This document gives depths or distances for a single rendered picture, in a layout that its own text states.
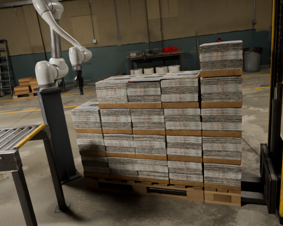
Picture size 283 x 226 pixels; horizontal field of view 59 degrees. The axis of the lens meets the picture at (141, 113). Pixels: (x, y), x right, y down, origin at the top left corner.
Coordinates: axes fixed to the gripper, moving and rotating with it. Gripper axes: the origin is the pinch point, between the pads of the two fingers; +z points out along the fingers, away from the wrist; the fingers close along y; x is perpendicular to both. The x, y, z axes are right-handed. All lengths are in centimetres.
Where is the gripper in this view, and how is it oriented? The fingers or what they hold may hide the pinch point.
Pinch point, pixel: (81, 91)
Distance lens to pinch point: 246.4
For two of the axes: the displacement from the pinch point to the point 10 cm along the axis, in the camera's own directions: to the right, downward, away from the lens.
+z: 1.0, 9.5, 2.8
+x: -9.4, 0.0, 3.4
